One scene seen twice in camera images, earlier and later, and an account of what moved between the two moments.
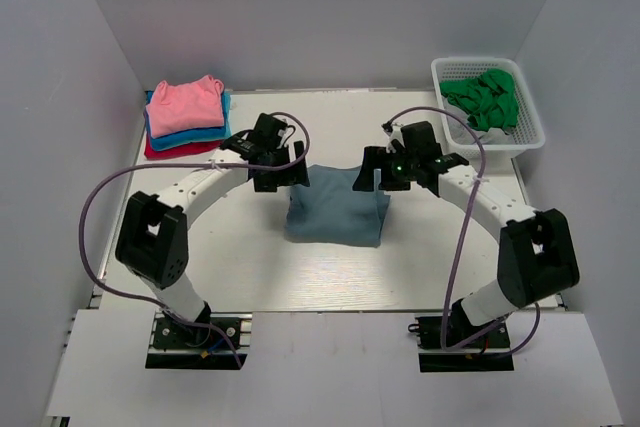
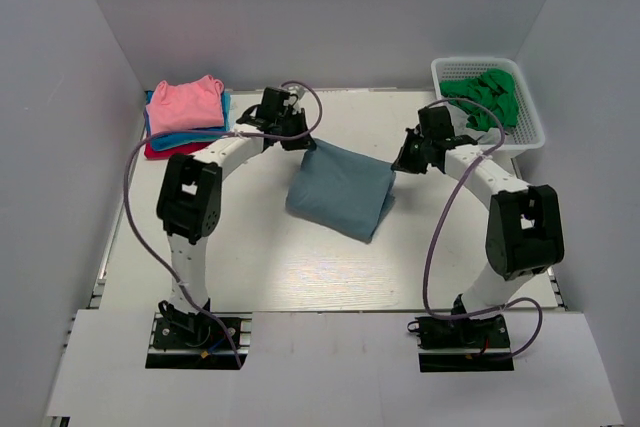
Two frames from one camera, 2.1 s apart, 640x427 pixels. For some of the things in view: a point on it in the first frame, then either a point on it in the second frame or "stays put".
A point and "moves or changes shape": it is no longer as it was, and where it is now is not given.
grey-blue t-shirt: [330, 211] moves or changes shape
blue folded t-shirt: [194, 135] stays put
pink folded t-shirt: [178, 108] stays put
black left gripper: [268, 184] → [303, 142]
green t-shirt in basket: [490, 99] stays put
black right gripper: [376, 157] → [404, 162]
